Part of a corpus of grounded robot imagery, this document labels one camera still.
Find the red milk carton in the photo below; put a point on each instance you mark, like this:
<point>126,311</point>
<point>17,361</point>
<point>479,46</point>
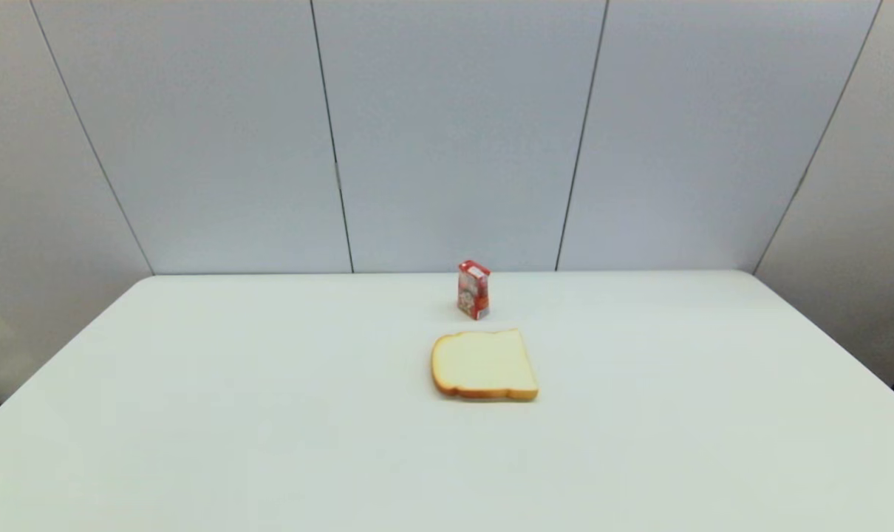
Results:
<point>473,292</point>

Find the white bread slice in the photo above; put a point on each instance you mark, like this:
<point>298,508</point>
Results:
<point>484,366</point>

